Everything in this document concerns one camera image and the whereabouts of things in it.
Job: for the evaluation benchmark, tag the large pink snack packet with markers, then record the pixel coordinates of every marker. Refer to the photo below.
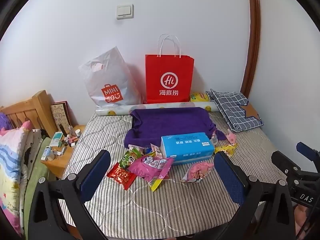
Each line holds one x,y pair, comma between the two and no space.
197,171

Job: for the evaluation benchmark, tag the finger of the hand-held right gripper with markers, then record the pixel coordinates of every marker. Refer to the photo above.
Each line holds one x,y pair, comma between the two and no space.
282,161
306,150

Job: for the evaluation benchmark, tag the framed picture card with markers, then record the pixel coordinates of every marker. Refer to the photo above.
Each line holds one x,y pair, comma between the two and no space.
60,115

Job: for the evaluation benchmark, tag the striped mattress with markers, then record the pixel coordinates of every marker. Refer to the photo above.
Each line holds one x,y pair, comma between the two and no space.
150,210

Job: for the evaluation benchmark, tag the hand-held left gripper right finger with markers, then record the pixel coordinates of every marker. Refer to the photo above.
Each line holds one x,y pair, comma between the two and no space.
228,177

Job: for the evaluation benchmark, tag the green snack packet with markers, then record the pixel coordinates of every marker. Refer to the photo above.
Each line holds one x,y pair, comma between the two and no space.
128,158

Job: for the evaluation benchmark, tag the red paper bag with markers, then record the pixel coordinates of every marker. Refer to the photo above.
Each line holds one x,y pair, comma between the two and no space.
170,67

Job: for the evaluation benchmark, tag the wrapping paper roll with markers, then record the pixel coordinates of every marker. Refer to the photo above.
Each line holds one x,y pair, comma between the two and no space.
115,111

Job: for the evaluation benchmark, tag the white light switch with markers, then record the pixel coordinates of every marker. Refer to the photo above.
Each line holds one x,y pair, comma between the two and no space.
125,11

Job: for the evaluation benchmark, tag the black white patterned pillow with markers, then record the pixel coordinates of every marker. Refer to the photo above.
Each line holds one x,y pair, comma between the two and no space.
37,150

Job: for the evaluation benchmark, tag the white blue box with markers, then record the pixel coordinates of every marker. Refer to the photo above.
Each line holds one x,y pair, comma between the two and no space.
46,153

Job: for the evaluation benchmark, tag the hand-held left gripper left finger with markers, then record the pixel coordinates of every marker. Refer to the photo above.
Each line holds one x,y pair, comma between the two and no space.
96,175

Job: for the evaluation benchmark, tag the white plastic bag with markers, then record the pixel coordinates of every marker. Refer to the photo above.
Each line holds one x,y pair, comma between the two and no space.
110,75

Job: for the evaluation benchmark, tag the person's right hand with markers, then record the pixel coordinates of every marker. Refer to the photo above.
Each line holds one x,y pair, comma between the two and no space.
298,217

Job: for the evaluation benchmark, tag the wooden headboard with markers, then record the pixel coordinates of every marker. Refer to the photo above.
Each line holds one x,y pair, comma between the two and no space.
37,107

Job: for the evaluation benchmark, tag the folded checked cloth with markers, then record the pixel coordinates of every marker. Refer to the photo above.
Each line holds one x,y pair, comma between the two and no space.
232,110

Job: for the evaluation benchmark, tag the colourful striped pillow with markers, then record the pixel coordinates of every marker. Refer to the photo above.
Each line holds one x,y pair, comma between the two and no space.
12,167

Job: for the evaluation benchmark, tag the wooden door frame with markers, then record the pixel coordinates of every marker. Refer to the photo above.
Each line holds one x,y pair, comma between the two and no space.
252,30

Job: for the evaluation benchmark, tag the wooden nightstand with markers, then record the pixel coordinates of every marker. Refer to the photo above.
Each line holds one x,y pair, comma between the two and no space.
57,166

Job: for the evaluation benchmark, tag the green blanket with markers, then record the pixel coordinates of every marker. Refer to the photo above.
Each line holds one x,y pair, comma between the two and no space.
37,180

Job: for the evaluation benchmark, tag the teal white box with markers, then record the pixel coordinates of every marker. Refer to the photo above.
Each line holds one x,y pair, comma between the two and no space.
55,140

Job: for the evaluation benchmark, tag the yellow bag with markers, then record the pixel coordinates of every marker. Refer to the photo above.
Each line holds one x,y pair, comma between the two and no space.
198,97

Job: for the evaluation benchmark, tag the pink red white packet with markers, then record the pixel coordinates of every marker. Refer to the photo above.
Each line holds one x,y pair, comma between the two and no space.
231,137

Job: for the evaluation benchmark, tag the group of small toiletries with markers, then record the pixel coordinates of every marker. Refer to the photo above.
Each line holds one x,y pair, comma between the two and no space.
71,138

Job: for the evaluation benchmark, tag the red snack packet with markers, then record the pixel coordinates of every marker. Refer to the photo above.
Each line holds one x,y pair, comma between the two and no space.
121,176

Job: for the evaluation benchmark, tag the blue tissue pack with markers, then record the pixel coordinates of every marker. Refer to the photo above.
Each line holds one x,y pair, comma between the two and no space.
187,147

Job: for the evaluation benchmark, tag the yellow triangular snack packet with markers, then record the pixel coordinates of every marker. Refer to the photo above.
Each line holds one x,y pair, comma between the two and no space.
227,149

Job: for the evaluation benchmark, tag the purple towel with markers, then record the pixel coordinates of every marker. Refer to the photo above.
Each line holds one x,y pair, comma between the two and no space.
170,122

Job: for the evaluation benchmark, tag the purple plush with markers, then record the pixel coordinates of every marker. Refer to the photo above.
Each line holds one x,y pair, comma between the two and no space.
5,121

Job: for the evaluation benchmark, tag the magenta snack packet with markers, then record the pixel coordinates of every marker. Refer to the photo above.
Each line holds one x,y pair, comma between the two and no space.
152,166

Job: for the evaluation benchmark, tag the small pink snack packet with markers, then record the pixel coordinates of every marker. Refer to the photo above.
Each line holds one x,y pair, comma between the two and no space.
214,137

